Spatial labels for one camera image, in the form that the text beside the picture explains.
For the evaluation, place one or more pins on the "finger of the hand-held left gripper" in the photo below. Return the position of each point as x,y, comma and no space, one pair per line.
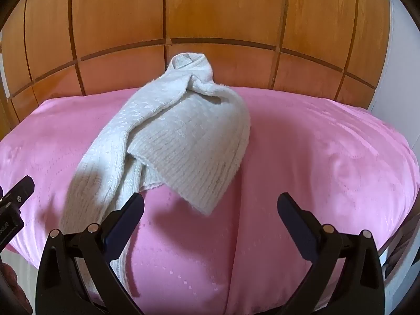
19,190

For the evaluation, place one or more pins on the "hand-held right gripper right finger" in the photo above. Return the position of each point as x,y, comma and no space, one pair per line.
295,226

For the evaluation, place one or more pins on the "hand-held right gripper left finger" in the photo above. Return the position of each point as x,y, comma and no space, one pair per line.
126,223

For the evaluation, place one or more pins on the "white knit sweater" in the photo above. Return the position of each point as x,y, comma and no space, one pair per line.
183,131

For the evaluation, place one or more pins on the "person's left hand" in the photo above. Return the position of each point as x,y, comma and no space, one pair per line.
10,285

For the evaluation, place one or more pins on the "pink bedspread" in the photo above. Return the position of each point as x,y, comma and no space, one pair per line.
295,157

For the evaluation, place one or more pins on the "wooden bed frame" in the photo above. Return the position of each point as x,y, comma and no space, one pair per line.
398,252

